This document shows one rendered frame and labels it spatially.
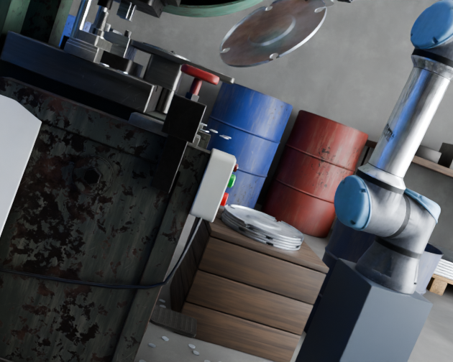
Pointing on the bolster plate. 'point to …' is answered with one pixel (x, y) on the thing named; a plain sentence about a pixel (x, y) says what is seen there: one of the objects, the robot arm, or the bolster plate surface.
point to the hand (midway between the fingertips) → (306, 0)
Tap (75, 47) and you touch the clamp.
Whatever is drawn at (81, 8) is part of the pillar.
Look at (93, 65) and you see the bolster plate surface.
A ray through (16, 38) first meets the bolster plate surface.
